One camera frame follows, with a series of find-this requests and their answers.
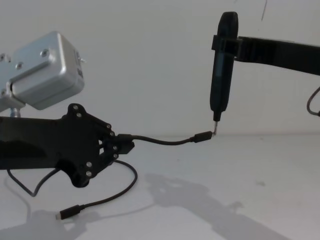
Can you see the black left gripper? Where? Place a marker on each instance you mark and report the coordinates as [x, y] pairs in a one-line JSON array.
[[45, 142]]

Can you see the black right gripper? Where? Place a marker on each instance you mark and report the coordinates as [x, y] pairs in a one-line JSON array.
[[297, 57]]

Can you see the black pen-shaped electric screwdriver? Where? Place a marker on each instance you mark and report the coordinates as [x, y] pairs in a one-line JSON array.
[[222, 80]]

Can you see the white table cloth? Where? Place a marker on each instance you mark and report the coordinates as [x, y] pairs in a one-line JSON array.
[[200, 190]]

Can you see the left robot arm grey camera housing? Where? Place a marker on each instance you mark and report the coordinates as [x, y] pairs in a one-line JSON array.
[[45, 75]]

